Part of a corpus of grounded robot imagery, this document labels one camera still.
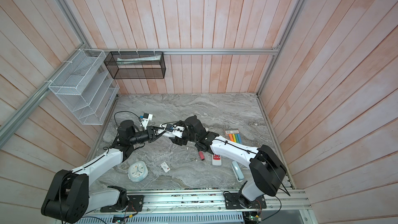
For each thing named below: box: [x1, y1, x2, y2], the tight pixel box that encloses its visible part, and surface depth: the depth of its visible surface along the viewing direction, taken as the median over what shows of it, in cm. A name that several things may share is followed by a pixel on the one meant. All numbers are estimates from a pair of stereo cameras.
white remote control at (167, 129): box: [157, 123, 177, 138], surface depth 78 cm
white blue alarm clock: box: [127, 160, 149, 183], surface depth 83 cm
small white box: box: [160, 161, 171, 174], surface depth 85 cm
